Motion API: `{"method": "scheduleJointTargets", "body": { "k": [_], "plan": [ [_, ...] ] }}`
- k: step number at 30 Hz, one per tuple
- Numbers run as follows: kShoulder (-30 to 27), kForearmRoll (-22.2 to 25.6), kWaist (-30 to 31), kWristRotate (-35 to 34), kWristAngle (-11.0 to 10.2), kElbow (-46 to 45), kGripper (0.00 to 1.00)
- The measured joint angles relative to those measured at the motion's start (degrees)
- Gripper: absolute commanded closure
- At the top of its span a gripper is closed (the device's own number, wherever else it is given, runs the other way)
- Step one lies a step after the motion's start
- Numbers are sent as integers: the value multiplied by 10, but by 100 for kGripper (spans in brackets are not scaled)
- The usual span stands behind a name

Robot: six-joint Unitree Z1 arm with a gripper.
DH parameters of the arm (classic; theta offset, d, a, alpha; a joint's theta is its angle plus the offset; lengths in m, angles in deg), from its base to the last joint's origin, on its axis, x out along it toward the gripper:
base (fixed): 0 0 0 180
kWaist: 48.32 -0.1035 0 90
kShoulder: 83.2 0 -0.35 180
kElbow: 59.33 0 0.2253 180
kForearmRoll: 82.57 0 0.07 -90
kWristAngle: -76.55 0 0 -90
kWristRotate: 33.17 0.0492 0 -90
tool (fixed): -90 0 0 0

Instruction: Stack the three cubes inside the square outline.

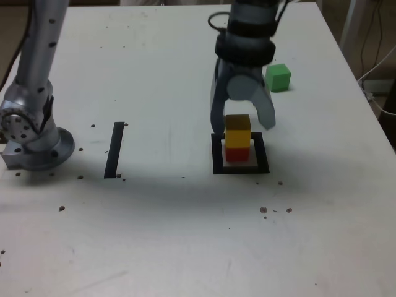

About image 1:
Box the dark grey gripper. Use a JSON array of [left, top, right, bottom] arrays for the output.
[[209, 59, 277, 136]]

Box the yellow cube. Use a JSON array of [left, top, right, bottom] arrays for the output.
[[224, 114, 252, 148]]

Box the green cube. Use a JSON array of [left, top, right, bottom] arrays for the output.
[[265, 63, 292, 93]]

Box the red cube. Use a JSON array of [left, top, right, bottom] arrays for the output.
[[225, 145, 251, 163]]

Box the black tape square outline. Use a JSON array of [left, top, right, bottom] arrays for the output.
[[210, 132, 270, 176]]

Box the black tape strip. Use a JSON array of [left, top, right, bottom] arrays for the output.
[[103, 121, 126, 179]]

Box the white furniture leg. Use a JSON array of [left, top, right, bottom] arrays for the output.
[[339, 0, 366, 47]]

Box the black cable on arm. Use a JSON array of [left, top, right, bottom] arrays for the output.
[[207, 11, 230, 32]]

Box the white background cable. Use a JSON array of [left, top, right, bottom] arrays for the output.
[[357, 45, 396, 116]]

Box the black background cable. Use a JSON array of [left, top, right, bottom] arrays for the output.
[[359, 0, 384, 82]]

